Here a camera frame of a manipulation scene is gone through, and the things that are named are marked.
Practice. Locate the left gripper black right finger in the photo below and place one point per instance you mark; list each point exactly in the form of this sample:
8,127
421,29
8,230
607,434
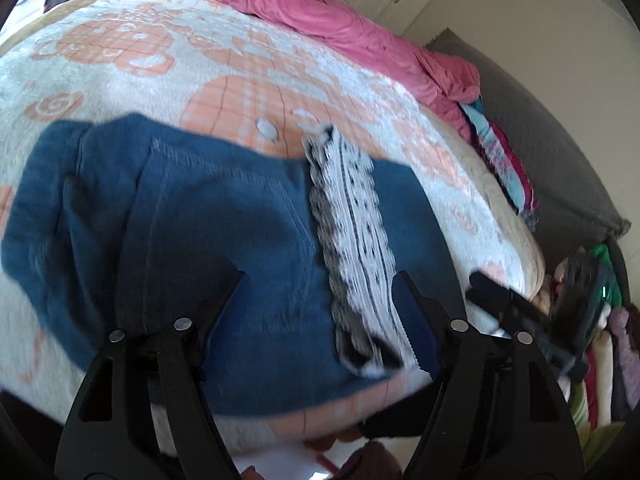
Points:
498,412

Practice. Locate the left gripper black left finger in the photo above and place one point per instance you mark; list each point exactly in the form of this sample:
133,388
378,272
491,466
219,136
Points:
141,412

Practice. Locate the stacked clothes beside bed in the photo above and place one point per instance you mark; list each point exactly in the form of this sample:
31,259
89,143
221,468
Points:
603,403

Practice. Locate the grey padded headboard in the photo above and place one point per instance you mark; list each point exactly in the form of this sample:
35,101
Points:
574,208

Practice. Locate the white orange fleece blanket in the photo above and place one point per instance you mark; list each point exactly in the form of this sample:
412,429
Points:
203,67

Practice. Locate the beige bed sheet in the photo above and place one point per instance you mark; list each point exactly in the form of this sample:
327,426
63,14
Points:
56,14

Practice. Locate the pink duvet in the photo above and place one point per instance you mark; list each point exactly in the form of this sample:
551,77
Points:
442,83

